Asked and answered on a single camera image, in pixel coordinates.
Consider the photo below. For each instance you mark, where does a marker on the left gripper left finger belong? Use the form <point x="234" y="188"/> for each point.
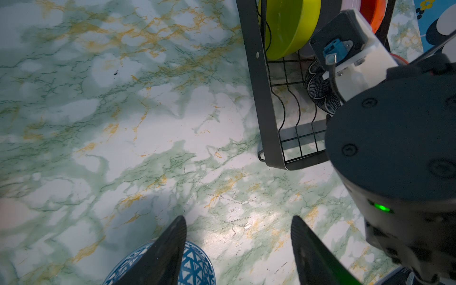
<point x="161" y="264"/>

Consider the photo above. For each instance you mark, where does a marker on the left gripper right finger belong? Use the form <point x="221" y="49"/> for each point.
<point x="316" y="265"/>

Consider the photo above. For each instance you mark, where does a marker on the blue patterned bowl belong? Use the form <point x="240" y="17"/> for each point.
<point x="196" y="267"/>

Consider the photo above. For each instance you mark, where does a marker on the black patterned bowl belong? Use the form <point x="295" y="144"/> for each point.
<point x="320" y="90"/>

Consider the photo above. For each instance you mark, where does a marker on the red white patterned bowl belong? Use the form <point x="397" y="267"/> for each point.
<point x="399" y="60"/>

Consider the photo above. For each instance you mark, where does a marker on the lime green bowl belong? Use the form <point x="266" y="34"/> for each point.
<point x="290" y="25"/>

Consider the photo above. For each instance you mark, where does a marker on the orange plastic bowl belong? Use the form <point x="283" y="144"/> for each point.
<point x="373" y="12"/>

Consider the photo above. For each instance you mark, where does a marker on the lilac plastic bowl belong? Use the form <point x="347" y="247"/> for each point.
<point x="351" y="4"/>

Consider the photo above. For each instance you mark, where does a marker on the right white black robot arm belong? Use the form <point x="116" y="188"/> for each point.
<point x="394" y="148"/>

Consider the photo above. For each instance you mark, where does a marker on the black wire dish rack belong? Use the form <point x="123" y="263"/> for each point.
<point x="292" y="128"/>

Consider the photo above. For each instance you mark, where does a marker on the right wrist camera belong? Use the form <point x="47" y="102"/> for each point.
<point x="353" y="58"/>

